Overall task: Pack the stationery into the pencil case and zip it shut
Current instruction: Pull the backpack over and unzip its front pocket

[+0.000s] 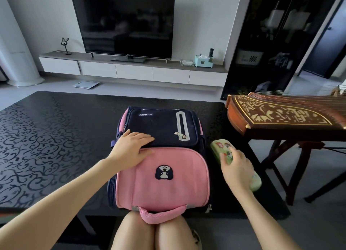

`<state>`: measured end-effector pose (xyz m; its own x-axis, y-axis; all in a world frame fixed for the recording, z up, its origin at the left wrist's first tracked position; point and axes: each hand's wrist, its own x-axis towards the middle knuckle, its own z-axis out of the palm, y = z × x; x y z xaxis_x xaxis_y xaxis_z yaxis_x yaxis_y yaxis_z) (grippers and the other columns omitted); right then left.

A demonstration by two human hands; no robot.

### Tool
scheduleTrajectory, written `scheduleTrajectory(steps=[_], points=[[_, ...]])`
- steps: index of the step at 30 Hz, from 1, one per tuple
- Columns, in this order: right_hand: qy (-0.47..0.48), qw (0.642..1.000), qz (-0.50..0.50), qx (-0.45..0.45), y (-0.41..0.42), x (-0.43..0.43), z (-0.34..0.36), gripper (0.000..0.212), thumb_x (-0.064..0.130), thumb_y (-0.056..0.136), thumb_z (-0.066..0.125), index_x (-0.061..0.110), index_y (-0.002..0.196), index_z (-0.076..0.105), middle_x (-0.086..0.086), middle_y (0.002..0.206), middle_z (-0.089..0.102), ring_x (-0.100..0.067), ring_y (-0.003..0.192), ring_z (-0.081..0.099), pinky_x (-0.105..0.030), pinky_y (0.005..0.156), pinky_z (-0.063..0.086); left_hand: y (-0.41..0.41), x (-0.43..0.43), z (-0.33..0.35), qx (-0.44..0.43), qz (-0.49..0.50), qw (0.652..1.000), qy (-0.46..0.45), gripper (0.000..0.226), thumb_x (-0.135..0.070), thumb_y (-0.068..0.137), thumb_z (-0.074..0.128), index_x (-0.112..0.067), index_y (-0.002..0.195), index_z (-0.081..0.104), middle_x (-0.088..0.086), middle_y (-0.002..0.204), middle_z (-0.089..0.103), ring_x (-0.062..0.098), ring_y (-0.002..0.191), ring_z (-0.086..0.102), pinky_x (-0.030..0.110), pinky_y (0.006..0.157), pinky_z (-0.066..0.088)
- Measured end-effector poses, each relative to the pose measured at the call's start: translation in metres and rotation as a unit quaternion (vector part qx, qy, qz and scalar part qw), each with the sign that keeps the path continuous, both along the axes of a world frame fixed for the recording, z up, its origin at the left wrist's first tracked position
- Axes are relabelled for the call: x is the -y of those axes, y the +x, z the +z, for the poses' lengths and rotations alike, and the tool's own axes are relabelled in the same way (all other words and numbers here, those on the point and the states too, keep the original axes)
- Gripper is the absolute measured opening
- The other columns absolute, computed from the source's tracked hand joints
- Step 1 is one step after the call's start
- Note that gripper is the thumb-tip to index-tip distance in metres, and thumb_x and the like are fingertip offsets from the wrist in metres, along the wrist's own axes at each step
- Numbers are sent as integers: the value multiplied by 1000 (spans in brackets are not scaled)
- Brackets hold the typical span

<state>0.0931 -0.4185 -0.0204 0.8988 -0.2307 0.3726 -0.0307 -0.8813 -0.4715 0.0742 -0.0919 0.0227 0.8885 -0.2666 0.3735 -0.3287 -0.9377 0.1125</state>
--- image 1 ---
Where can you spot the person's left hand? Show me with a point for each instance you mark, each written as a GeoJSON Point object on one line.
{"type": "Point", "coordinates": [127, 149]}

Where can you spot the person's right hand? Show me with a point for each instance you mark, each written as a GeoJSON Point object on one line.
{"type": "Point", "coordinates": [239, 174]}

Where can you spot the person's right thumb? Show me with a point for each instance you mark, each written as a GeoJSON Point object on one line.
{"type": "Point", "coordinates": [224, 160]}

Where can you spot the person's left little finger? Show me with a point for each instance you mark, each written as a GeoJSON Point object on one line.
{"type": "Point", "coordinates": [135, 132]}

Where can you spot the person's left thumb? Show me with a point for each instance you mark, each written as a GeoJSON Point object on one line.
{"type": "Point", "coordinates": [142, 154]}

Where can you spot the person's left middle finger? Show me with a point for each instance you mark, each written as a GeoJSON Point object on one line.
{"type": "Point", "coordinates": [147, 139]}

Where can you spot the green pencil case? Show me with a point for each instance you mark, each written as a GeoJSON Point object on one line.
{"type": "Point", "coordinates": [218, 147]}

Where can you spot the pink and navy backpack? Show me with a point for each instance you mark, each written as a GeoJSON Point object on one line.
{"type": "Point", "coordinates": [173, 176]}

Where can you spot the person's left forearm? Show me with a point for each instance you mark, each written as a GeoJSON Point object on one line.
{"type": "Point", "coordinates": [59, 204]}

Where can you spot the person's right forearm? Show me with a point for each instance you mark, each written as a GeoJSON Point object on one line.
{"type": "Point", "coordinates": [262, 222]}

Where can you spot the white television console cabinet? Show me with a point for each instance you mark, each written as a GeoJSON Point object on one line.
{"type": "Point", "coordinates": [135, 73]}

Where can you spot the white bathroom scale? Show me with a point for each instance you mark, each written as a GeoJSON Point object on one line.
{"type": "Point", "coordinates": [86, 84]}

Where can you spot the brown wooden guzheng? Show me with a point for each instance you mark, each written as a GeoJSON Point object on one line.
{"type": "Point", "coordinates": [281, 117]}

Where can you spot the dark wooden guzheng stand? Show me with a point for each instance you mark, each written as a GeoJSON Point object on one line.
{"type": "Point", "coordinates": [297, 166]}

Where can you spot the person's left leg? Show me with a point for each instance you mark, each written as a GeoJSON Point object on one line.
{"type": "Point", "coordinates": [132, 235]}

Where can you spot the person's leg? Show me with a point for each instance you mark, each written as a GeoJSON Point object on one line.
{"type": "Point", "coordinates": [132, 235]}
{"type": "Point", "coordinates": [173, 236]}

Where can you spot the patterned slipper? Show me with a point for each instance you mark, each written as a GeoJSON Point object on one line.
{"type": "Point", "coordinates": [196, 239]}

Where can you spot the clear glass tray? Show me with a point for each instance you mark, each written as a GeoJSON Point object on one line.
{"type": "Point", "coordinates": [187, 62]}

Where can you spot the person's right leg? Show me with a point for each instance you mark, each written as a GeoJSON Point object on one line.
{"type": "Point", "coordinates": [173, 236]}

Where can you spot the teal tissue box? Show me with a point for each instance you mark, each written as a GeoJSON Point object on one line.
{"type": "Point", "coordinates": [203, 62]}

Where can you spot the white checkered box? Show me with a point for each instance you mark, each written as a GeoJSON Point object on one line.
{"type": "Point", "coordinates": [250, 58]}

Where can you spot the black remote control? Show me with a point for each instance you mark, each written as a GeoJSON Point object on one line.
{"type": "Point", "coordinates": [211, 52]}

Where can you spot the black flat screen television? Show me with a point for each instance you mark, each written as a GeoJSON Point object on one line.
{"type": "Point", "coordinates": [124, 20]}

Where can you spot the black bunny figurine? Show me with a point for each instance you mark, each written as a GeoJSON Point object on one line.
{"type": "Point", "coordinates": [65, 43]}

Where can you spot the black glass display cabinet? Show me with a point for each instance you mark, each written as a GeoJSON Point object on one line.
{"type": "Point", "coordinates": [270, 36]}

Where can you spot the white tower air conditioner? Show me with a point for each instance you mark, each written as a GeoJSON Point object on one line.
{"type": "Point", "coordinates": [19, 58]}

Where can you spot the dark door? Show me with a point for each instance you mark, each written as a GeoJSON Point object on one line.
{"type": "Point", "coordinates": [327, 41]}

